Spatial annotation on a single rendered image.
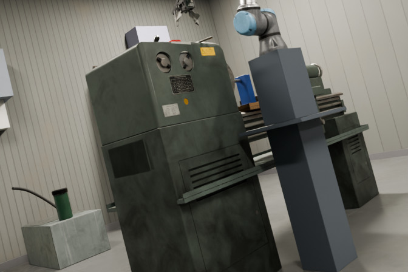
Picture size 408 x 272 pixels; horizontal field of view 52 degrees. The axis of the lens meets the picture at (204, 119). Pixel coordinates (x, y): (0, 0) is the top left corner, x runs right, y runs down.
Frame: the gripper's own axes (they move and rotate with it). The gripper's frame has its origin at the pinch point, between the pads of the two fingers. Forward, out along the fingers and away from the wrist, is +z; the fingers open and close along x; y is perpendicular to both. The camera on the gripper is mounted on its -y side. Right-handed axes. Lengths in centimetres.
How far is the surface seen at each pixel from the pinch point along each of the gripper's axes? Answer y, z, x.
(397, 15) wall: -54, -16, 326
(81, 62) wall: -302, -66, 49
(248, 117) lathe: 2, 58, 25
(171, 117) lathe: 28, 51, -42
